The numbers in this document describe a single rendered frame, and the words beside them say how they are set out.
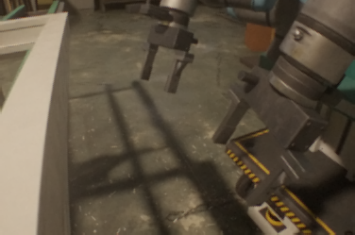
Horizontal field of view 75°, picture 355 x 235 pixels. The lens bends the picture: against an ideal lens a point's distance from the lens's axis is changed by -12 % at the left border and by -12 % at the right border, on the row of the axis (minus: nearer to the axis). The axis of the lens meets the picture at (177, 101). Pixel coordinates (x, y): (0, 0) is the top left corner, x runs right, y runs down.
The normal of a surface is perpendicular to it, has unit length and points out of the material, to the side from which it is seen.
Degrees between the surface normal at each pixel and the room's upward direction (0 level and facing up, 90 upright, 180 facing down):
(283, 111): 66
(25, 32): 90
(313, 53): 75
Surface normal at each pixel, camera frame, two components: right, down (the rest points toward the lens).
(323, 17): -0.74, -0.02
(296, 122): -0.87, -0.21
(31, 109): 0.00, -0.88
